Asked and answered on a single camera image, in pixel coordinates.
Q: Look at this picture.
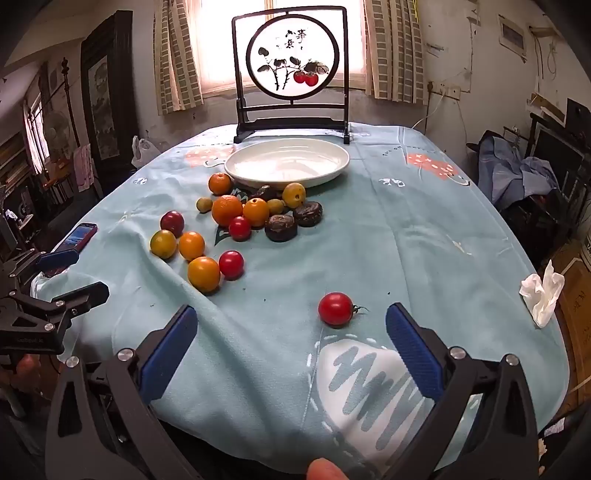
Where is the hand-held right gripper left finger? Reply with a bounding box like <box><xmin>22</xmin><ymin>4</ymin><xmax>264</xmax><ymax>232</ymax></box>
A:
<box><xmin>45</xmin><ymin>305</ymin><xmax>199</xmax><ymax>480</ymax></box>

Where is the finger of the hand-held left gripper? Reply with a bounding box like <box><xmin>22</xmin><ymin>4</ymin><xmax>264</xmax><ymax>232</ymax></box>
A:
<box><xmin>2</xmin><ymin>249</ymin><xmax>80</xmax><ymax>280</ymax></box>
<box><xmin>0</xmin><ymin>282</ymin><xmax>110</xmax><ymax>330</ymax></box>

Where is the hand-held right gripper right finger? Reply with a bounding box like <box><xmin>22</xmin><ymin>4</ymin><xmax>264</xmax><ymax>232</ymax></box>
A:
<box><xmin>385</xmin><ymin>303</ymin><xmax>540</xmax><ymax>480</ymax></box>

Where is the red cherry tomato with stem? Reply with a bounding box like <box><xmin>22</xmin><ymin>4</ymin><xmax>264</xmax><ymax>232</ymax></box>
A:
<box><xmin>318</xmin><ymin>292</ymin><xmax>370</xmax><ymax>328</ymax></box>

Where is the yellow green tomato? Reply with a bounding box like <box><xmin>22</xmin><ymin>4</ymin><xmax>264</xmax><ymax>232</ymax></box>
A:
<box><xmin>150</xmin><ymin>229</ymin><xmax>177</xmax><ymax>258</ymax></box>

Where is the dark red cherry tomato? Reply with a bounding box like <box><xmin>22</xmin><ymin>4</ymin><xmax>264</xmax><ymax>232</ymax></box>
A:
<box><xmin>160</xmin><ymin>210</ymin><xmax>185</xmax><ymax>237</ymax></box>

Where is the large orange tangerine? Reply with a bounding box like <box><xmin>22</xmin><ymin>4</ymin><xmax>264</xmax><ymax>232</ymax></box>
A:
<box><xmin>211</xmin><ymin>195</ymin><xmax>244</xmax><ymax>227</ymax></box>

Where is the dark brown round fruit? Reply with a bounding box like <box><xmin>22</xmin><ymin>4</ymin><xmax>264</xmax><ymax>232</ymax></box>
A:
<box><xmin>264</xmin><ymin>214</ymin><xmax>297</xmax><ymax>243</ymax></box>
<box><xmin>293</xmin><ymin>201</ymin><xmax>324</xmax><ymax>227</ymax></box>

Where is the small orange kumquat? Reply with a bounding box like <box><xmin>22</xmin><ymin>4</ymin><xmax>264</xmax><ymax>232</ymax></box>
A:
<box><xmin>208</xmin><ymin>172</ymin><xmax>233</xmax><ymax>195</ymax></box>

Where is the white oval plate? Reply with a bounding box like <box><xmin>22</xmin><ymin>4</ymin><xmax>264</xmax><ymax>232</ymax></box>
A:
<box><xmin>224</xmin><ymin>137</ymin><xmax>352</xmax><ymax>189</ymax></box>

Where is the person's left hand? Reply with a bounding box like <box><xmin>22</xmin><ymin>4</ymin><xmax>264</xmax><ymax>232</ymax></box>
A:
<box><xmin>11</xmin><ymin>355</ymin><xmax>47</xmax><ymax>384</ymax></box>

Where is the person's right hand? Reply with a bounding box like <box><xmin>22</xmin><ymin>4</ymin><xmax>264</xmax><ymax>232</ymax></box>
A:
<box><xmin>307</xmin><ymin>457</ymin><xmax>352</xmax><ymax>480</ymax></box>

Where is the smartphone in red case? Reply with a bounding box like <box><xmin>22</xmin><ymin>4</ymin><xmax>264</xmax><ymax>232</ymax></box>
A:
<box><xmin>44</xmin><ymin>222</ymin><xmax>99</xmax><ymax>278</ymax></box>

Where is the pink hanging cloth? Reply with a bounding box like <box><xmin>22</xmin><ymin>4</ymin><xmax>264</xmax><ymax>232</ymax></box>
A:
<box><xmin>73</xmin><ymin>144</ymin><xmax>95</xmax><ymax>192</ymax></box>

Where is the light blue printed tablecloth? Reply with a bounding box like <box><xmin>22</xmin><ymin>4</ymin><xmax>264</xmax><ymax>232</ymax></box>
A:
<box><xmin>30</xmin><ymin>122</ymin><xmax>570</xmax><ymax>480</ymax></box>

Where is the standing fan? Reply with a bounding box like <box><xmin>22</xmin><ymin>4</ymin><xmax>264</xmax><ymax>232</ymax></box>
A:
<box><xmin>46</xmin><ymin>113</ymin><xmax>72</xmax><ymax>162</ymax></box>

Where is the white plastic bag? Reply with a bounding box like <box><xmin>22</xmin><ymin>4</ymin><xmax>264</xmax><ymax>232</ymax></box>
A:
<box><xmin>131</xmin><ymin>135</ymin><xmax>161</xmax><ymax>169</ymax></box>

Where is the crumpled white tissue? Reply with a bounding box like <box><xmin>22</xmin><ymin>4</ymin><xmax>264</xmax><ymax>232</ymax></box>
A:
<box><xmin>519</xmin><ymin>259</ymin><xmax>566</xmax><ymax>328</ymax></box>

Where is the blue cloth pile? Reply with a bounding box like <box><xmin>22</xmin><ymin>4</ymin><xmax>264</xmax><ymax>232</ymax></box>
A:
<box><xmin>478</xmin><ymin>134</ymin><xmax>559</xmax><ymax>210</ymax></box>

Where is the checked beige curtain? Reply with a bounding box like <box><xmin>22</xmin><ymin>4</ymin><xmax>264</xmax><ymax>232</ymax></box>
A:
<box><xmin>153</xmin><ymin>0</ymin><xmax>204</xmax><ymax>116</ymax></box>
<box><xmin>364</xmin><ymin>0</ymin><xmax>428</xmax><ymax>104</ymax></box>

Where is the bright window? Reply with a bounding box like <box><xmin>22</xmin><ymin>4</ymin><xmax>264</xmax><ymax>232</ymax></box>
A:
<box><xmin>187</xmin><ymin>0</ymin><xmax>370</xmax><ymax>95</ymax></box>

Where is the black framed painted table screen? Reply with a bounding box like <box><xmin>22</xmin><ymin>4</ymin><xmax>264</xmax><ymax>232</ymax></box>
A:
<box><xmin>232</xmin><ymin>6</ymin><xmax>351</xmax><ymax>145</ymax></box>

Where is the dark framed wall painting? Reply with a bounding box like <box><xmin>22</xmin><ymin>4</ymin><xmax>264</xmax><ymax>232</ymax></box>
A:
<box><xmin>81</xmin><ymin>10</ymin><xmax>139</xmax><ymax>160</ymax></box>

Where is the white cable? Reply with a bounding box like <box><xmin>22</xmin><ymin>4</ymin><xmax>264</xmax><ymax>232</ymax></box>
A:
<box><xmin>411</xmin><ymin>95</ymin><xmax>446</xmax><ymax>130</ymax></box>

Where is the white wall vent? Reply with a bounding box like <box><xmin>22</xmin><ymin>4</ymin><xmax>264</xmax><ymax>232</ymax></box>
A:
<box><xmin>498</xmin><ymin>15</ymin><xmax>527</xmax><ymax>61</ymax></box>

